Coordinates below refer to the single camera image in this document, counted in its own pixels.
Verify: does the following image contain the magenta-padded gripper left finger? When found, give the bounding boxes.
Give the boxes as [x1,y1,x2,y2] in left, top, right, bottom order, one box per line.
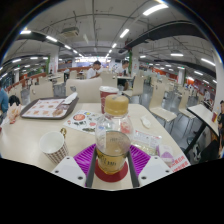
[51,143,98,189]

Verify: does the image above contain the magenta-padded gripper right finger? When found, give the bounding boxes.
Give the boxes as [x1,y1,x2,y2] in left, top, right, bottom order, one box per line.
[126,143,174,189]

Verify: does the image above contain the clear bottle of yellow drink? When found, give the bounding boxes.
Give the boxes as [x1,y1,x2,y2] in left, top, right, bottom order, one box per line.
[94,94,134,176]

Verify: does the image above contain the purple tissue pack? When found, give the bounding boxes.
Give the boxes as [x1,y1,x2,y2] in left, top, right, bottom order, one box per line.
[156,144,174,164]

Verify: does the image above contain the brown houndstooth paper cup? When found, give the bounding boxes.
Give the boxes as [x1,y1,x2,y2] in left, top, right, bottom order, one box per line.
[38,128,70,165]

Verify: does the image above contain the white notice with red text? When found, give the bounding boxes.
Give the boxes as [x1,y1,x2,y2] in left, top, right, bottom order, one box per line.
[168,154,192,173]

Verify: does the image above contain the clear plastic packet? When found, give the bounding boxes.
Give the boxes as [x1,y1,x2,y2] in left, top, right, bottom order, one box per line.
[131,129,163,156]

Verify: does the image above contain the flat round red coaster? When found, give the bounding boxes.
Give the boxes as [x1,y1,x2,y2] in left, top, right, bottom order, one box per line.
[94,159,129,183]

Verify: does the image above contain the crumpled white napkin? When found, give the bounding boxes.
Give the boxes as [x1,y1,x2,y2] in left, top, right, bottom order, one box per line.
[139,114,153,130]

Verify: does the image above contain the colourful sticker sheet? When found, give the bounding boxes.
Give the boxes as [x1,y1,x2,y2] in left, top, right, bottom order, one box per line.
[63,109,103,135]

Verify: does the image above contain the person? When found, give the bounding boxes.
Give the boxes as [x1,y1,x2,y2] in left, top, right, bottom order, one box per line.
[116,59,131,91]
[0,87,10,116]
[86,60,104,80]
[199,99,224,162]

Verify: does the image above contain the dark food tray with paper liner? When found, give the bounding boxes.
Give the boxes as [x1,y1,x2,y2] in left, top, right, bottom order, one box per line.
[19,96,80,120]

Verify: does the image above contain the white napkin on tray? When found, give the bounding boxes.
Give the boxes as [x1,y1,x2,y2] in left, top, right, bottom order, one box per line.
[61,92,79,105]

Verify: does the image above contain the beige dining table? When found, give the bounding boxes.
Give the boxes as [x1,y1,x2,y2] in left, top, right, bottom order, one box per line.
[186,103,221,136]

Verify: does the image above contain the small red box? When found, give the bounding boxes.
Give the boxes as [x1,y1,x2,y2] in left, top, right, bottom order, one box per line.
[211,110,219,123]

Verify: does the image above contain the group of beige chairs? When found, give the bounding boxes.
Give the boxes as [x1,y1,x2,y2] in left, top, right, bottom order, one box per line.
[19,68,201,124]

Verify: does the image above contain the red paper drink cup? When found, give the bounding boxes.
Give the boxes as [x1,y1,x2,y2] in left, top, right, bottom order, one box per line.
[98,85,120,115]

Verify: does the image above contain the black backpack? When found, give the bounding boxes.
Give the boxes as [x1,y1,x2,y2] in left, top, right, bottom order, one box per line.
[8,94,22,108]

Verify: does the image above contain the ceiling air conditioner unit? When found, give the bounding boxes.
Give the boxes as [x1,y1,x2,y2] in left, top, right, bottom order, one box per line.
[60,26,80,38]

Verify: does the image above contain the group of ceiling lights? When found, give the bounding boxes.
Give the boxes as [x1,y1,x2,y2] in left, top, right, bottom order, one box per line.
[0,2,218,84]

